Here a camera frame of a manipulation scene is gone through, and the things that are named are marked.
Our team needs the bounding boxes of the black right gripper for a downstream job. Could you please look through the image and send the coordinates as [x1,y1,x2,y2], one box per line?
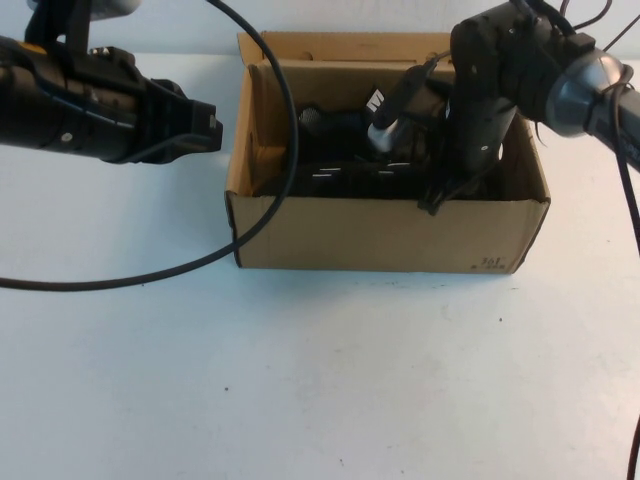
[417,93,519,218]

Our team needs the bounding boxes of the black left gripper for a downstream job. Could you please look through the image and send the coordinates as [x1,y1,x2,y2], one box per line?
[87,46,224,165]

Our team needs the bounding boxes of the black mesh sneaker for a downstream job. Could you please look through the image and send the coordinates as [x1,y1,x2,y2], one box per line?
[297,87,451,154]
[259,149,501,202]

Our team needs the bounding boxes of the brown cardboard shoe box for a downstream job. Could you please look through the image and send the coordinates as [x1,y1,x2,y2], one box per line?
[224,30,552,275]

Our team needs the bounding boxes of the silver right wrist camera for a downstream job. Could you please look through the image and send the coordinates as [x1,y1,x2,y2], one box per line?
[367,63,442,152]

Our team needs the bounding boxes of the thick black cable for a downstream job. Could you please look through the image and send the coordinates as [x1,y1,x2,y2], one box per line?
[0,0,300,293]
[612,89,640,480]

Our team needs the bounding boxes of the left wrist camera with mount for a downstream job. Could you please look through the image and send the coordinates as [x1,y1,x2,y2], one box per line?
[27,0,145,57]

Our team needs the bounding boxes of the thin black cable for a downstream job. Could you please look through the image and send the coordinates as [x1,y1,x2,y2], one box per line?
[554,0,640,54]

